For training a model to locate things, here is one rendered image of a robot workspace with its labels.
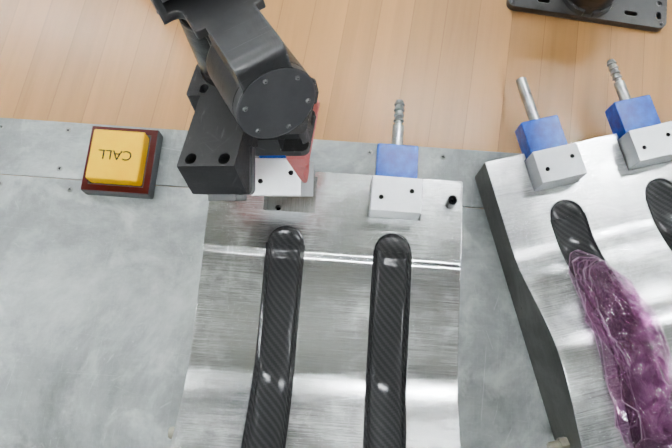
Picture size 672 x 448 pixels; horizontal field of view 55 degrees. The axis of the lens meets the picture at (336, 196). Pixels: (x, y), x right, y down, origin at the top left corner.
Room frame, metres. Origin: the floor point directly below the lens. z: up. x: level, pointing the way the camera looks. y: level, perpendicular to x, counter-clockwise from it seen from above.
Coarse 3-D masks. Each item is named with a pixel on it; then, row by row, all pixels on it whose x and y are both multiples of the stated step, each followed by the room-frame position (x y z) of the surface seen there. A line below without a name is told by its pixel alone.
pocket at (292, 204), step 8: (264, 200) 0.18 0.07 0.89; (272, 200) 0.19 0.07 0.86; (280, 200) 0.19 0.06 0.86; (288, 200) 0.19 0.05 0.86; (296, 200) 0.19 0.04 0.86; (304, 200) 0.19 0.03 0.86; (312, 200) 0.19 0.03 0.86; (264, 208) 0.17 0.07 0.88; (272, 208) 0.18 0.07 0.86; (280, 208) 0.18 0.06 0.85; (288, 208) 0.18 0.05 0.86; (296, 208) 0.18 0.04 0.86; (304, 208) 0.18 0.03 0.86; (312, 208) 0.18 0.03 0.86
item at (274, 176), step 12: (264, 156) 0.21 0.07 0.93; (276, 156) 0.21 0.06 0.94; (264, 168) 0.19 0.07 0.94; (276, 168) 0.19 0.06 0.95; (288, 168) 0.19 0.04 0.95; (312, 168) 0.21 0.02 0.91; (264, 180) 0.18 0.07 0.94; (276, 180) 0.18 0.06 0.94; (288, 180) 0.18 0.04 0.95; (300, 180) 0.18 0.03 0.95; (312, 180) 0.20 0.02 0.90; (264, 192) 0.17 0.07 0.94; (276, 192) 0.17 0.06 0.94; (288, 192) 0.17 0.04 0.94; (300, 192) 0.17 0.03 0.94; (312, 192) 0.18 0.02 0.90
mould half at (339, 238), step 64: (320, 192) 0.19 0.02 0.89; (448, 192) 0.19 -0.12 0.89; (256, 256) 0.12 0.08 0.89; (320, 256) 0.12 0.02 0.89; (448, 256) 0.12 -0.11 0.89; (256, 320) 0.06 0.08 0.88; (320, 320) 0.06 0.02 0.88; (448, 320) 0.06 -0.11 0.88; (192, 384) 0.00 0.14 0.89; (320, 384) 0.00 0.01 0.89; (448, 384) 0.00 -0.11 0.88
